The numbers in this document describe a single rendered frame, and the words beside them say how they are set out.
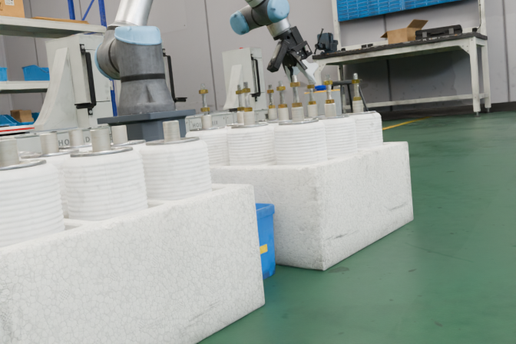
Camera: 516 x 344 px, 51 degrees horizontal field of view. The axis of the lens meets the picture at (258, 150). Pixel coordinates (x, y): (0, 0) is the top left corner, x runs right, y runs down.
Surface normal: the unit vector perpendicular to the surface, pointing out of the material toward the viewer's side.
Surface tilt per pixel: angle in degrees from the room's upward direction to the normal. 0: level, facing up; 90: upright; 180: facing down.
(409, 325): 0
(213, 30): 90
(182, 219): 90
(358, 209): 90
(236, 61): 90
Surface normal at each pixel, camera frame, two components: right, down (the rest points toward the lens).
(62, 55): -0.52, -0.23
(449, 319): -0.10, -0.99
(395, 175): 0.78, -0.03
